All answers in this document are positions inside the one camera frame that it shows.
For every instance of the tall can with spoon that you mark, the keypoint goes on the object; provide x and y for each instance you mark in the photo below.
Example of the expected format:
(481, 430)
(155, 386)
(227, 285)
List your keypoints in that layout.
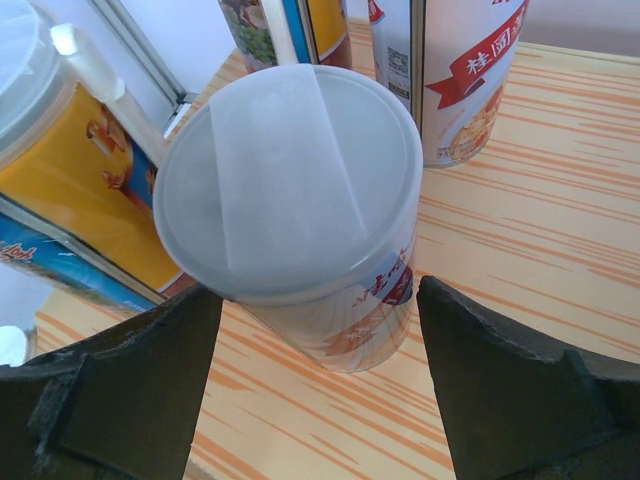
(272, 33)

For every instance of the white lid can colourful label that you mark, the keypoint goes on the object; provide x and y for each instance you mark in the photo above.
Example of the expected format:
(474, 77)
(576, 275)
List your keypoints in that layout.
(79, 160)

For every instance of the white lid can red label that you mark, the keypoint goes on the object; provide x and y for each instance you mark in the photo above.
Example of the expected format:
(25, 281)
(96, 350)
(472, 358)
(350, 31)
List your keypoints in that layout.
(447, 62)

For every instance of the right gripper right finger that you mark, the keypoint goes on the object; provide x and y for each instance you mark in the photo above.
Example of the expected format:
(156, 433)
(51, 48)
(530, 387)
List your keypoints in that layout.
(519, 404)

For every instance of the wooden cube shelf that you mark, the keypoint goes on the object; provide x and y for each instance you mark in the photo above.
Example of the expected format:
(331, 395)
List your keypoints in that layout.
(542, 226)

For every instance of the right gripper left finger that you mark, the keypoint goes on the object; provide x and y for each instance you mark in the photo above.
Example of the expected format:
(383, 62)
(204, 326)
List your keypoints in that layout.
(121, 404)

